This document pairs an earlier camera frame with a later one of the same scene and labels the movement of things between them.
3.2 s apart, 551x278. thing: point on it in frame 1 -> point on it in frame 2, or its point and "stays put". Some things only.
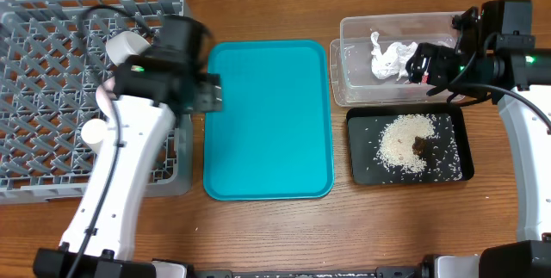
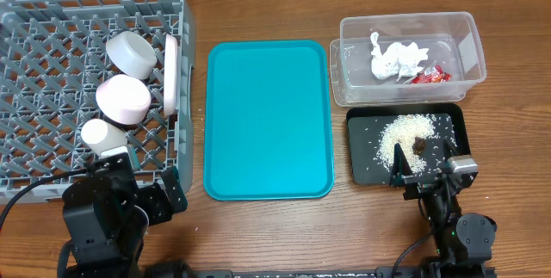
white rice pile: x=397 y=139 stays put
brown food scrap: x=419 y=146 stays put
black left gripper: x=210 y=92 -> x=162 y=211
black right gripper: x=429 y=64 -> x=423 y=185
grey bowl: x=122 y=45 stays put
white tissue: x=391 y=60 stays put
